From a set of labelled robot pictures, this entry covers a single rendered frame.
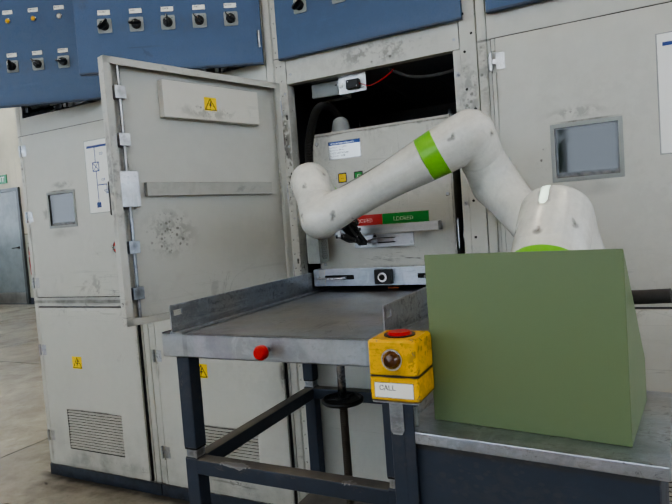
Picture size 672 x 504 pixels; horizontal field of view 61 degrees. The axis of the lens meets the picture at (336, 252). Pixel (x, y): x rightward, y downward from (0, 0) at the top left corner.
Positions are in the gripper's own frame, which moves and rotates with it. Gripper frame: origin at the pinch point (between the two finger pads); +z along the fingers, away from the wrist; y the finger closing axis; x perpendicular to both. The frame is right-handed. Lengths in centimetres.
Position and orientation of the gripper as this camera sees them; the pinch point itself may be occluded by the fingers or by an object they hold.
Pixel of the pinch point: (359, 238)
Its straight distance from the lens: 183.8
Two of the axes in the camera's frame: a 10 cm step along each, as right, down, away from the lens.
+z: 4.2, 4.3, 8.0
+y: -1.6, 9.0, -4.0
